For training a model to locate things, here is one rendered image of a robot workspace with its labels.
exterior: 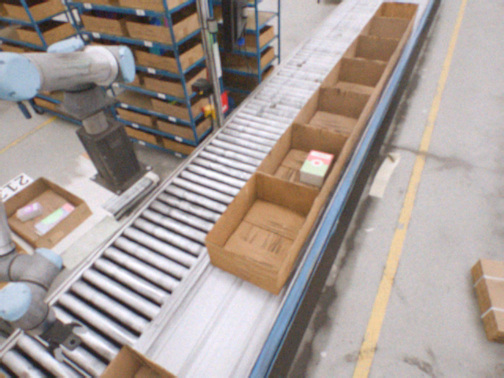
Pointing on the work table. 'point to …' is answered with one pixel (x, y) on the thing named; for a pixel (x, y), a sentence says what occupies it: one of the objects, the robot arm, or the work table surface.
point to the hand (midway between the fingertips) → (75, 346)
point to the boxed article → (30, 212)
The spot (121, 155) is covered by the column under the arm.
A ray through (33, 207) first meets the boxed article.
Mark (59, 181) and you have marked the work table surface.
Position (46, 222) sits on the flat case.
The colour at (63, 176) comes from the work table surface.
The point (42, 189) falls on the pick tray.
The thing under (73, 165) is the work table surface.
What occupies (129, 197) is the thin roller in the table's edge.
